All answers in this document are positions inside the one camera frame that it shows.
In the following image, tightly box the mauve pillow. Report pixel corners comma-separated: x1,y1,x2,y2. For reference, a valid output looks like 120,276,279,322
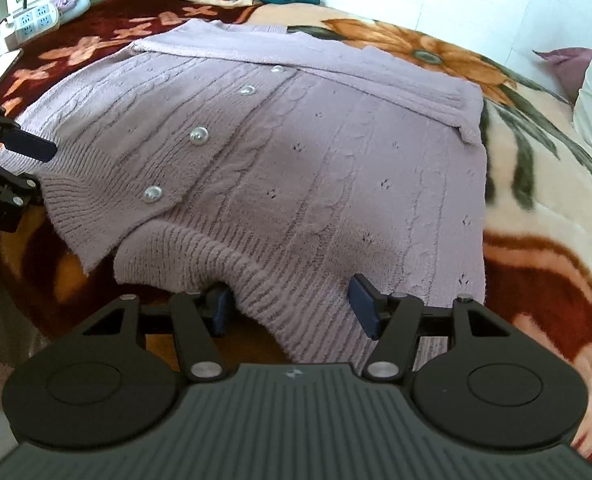
534,47,592,104

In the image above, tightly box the white power strip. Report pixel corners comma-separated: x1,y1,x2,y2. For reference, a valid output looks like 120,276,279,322
13,2,60,44

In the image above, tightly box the floral plush blanket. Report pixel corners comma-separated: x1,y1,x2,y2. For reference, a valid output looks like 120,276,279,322
0,0,592,461

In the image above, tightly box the light blue cloth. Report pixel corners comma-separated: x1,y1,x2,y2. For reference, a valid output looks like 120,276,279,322
51,0,91,25

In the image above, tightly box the lilac knitted cardigan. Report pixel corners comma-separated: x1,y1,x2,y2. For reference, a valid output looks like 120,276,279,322
0,20,486,367

